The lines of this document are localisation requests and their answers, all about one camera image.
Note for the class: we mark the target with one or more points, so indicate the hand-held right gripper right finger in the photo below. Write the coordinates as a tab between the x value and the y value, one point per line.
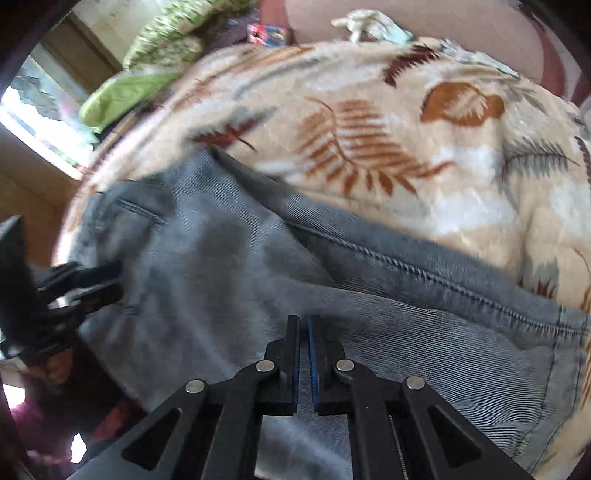
315	364

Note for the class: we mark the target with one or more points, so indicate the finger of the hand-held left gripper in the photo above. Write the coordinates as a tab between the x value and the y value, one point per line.
90	299
87	273

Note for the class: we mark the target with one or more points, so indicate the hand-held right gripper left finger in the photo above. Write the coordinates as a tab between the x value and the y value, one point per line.
292	364

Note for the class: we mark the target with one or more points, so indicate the grey denim pants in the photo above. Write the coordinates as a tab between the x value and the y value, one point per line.
207	277

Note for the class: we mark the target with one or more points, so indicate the person's left hand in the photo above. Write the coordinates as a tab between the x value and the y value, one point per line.
57	369

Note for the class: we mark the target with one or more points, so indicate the window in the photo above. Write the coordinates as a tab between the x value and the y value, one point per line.
32	92

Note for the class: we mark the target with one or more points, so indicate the green patterned quilt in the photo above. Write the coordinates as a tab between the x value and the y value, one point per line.
166	41

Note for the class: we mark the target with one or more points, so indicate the beige leaf-print blanket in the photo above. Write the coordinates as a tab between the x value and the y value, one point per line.
369	92

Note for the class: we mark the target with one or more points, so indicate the dark purple cloth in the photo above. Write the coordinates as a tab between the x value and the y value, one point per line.
233	32

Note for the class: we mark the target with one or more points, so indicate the red printed packet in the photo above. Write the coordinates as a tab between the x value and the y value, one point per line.
268	34

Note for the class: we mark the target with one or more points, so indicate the white work glove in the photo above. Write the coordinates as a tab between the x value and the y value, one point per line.
364	23

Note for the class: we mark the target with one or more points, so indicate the pink sofa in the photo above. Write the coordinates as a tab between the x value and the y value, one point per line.
461	18

